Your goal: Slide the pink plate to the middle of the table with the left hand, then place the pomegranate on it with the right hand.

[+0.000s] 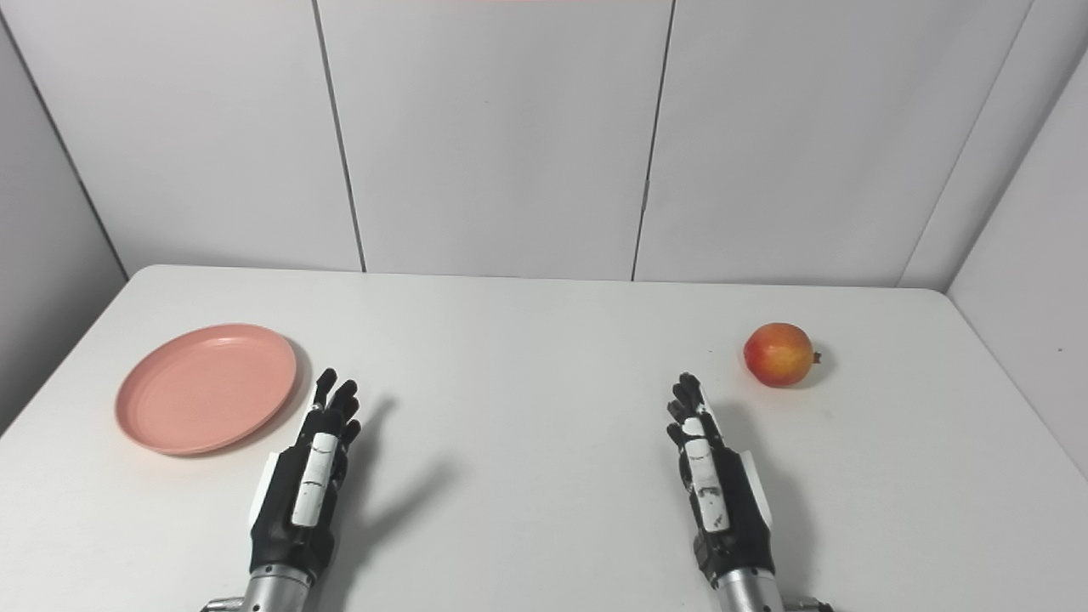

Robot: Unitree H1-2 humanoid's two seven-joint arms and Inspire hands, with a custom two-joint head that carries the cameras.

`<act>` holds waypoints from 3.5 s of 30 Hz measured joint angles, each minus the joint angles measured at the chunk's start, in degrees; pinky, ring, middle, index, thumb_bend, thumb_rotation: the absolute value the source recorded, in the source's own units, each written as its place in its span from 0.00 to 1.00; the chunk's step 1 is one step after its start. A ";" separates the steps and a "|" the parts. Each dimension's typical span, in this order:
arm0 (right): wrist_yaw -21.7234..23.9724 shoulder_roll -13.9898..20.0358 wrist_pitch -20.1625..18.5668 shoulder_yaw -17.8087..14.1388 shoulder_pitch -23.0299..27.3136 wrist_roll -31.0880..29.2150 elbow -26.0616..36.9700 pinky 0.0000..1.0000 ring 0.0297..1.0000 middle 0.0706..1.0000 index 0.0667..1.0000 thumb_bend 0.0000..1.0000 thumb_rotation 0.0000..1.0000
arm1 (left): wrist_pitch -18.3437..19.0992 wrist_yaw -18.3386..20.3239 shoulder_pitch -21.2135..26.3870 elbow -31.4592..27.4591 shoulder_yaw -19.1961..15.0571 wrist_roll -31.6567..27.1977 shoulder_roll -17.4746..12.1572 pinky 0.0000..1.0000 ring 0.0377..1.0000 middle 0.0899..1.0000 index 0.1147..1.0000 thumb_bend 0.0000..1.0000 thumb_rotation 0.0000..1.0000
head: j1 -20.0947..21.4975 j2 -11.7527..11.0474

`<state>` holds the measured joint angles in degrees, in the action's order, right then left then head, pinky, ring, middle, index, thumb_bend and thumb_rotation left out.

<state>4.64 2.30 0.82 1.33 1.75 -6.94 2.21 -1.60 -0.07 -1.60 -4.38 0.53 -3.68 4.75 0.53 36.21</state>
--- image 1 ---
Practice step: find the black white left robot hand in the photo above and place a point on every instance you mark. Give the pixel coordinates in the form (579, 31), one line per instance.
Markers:
(293, 527)

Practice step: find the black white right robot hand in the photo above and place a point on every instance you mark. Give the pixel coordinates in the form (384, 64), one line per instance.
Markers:
(735, 527)

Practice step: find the pink round plate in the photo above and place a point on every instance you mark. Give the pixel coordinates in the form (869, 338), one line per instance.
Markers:
(206, 389)

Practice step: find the red yellow pomegranate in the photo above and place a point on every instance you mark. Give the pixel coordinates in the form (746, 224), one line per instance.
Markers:
(778, 355)

